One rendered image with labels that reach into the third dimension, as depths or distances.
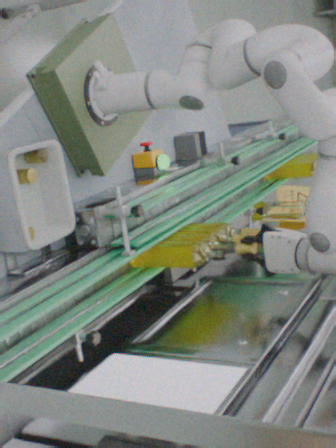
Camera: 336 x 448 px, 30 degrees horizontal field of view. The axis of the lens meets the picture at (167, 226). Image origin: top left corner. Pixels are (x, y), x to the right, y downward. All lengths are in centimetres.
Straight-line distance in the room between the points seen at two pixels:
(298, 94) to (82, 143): 61
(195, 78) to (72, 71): 30
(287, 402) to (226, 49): 73
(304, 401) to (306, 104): 54
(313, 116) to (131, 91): 50
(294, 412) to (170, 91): 76
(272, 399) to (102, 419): 72
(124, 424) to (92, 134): 120
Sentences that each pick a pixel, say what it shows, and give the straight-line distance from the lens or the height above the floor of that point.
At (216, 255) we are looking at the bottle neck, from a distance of 151.
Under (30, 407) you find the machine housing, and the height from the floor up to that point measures 145.
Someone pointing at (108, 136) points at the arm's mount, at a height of 84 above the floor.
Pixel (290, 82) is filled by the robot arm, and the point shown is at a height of 139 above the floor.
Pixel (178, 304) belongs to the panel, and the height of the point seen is 101.
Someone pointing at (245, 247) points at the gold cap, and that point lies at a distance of 154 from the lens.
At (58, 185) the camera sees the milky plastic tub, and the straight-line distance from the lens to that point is 149.
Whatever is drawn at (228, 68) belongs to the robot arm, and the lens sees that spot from 137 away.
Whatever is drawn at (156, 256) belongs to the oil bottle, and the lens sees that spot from 158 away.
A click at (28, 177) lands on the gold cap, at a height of 81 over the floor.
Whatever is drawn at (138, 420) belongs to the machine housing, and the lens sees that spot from 44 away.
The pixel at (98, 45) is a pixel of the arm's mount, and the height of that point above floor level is 84.
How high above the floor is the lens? 176
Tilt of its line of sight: 29 degrees down
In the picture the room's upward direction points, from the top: 89 degrees clockwise
